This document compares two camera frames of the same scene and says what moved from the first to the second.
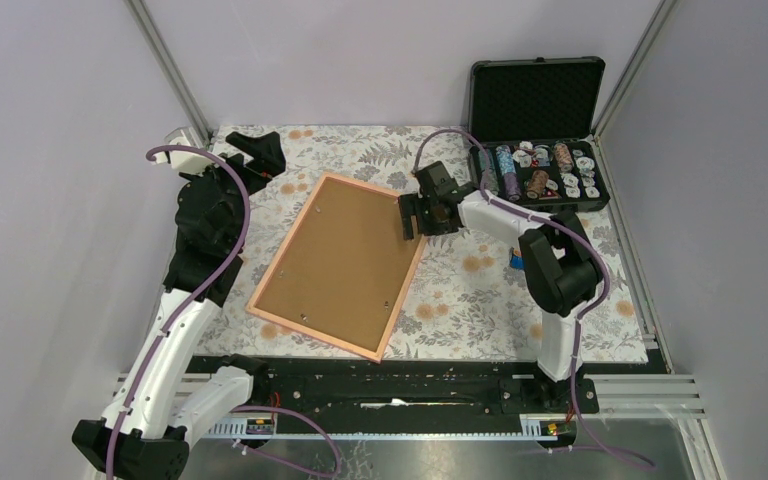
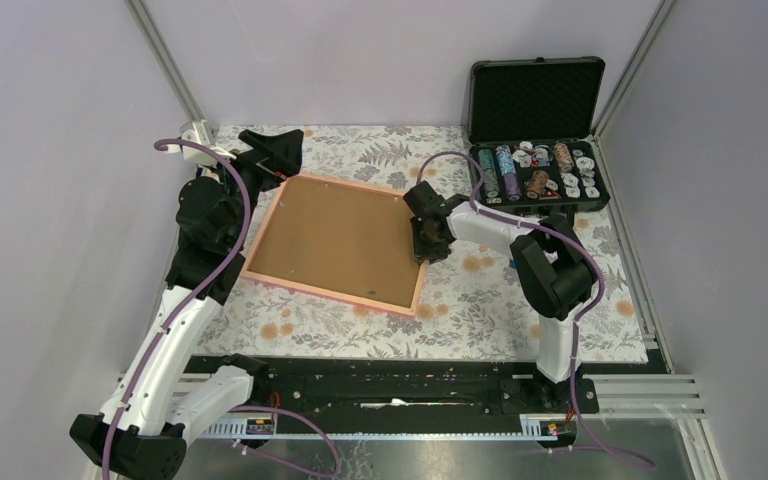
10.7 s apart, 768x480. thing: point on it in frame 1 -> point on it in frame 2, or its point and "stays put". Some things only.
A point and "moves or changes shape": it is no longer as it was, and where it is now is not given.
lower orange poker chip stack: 537,183 stays put
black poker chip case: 535,119 stays put
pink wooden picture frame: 286,240 -> 372,303
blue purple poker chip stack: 509,173 stays put
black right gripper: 412,204 -> 423,253
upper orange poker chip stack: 563,157 stays put
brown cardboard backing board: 343,270 moves or changes shape
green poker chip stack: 491,180 stays put
